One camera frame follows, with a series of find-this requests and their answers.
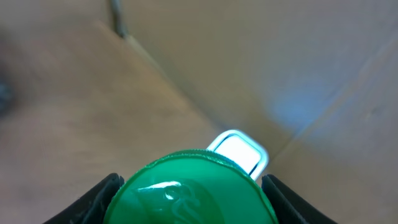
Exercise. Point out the green lid jar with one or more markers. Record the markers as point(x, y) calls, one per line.
point(191, 186)

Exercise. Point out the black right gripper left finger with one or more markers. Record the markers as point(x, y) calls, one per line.
point(91, 207)

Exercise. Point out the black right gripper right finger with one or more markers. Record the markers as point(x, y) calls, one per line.
point(289, 207)

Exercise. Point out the white barcode scanner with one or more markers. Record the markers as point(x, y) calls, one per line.
point(243, 150)

